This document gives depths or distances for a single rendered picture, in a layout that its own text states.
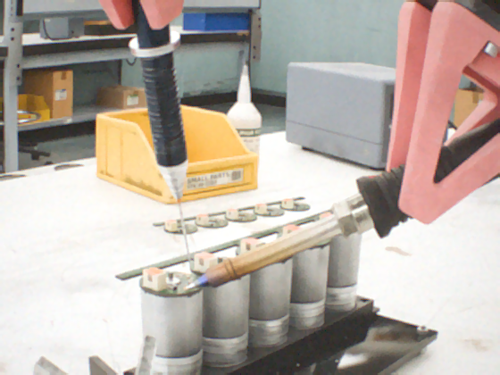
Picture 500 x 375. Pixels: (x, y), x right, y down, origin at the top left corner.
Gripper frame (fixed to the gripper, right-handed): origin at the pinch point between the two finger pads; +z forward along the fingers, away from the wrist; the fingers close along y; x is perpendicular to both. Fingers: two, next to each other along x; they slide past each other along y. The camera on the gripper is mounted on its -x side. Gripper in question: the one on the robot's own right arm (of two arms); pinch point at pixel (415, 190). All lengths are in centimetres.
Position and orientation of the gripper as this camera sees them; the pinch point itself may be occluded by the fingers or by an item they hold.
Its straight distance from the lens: 30.3
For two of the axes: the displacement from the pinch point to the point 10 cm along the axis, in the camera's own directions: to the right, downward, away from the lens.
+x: 8.6, 4.8, 1.9
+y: 0.8, 2.3, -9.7
